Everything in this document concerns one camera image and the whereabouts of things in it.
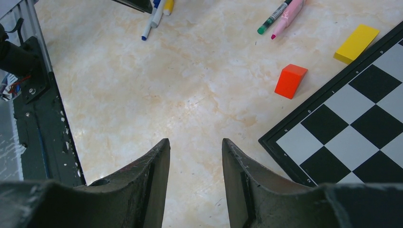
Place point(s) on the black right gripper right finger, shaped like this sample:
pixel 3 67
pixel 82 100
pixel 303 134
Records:
pixel 259 198

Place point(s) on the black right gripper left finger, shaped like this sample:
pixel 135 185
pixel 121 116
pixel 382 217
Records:
pixel 132 197

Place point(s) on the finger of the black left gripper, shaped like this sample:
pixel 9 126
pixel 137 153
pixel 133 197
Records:
pixel 140 5

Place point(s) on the blue cap white marker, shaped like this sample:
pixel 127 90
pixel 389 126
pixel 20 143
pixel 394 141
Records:
pixel 148 25

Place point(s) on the grey cap white marker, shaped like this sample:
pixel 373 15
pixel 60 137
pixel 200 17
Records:
pixel 158 14

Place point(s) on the yellow cap white marker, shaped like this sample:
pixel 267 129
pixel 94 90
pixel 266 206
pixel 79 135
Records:
pixel 168 7

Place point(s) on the green thin pen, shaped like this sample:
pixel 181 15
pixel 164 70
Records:
pixel 274 16

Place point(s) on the pink translucent pen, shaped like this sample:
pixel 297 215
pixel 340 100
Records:
pixel 289 14

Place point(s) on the black grey chessboard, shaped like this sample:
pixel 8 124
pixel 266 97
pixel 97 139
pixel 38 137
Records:
pixel 351 129

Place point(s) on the orange red block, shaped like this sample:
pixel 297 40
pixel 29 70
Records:
pixel 289 81

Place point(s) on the yellow block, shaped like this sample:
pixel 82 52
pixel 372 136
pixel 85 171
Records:
pixel 356 44

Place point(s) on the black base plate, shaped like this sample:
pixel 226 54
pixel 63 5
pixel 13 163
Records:
pixel 43 129

